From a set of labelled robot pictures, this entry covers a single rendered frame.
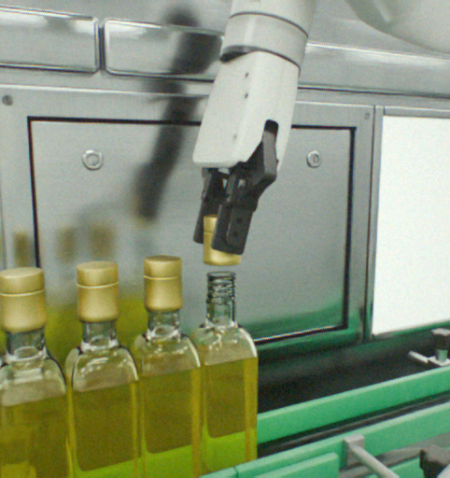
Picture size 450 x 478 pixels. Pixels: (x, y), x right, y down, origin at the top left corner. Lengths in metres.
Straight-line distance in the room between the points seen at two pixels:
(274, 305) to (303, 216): 0.12
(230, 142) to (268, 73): 0.06
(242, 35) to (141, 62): 0.15
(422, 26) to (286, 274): 0.33
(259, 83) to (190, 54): 0.18
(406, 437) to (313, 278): 0.22
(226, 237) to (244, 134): 0.09
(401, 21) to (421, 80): 0.29
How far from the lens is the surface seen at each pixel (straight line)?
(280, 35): 0.45
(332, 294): 0.71
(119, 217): 0.56
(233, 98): 0.44
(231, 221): 0.43
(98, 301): 0.42
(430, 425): 0.64
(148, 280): 0.43
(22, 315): 0.41
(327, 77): 0.68
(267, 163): 0.40
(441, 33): 0.49
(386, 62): 0.75
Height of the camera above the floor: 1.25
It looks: 9 degrees down
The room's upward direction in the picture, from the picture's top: straight up
